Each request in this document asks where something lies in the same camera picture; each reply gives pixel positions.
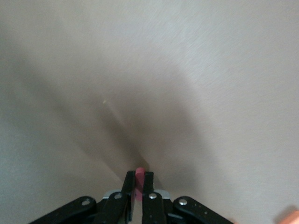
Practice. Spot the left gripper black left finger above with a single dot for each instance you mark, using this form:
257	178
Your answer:
116	210

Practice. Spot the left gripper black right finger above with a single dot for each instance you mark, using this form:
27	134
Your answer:
151	210

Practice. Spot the dark red foam letter l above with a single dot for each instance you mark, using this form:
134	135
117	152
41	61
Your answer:
139	179

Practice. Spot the orange foam letter e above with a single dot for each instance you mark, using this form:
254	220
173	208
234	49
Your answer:
289	215

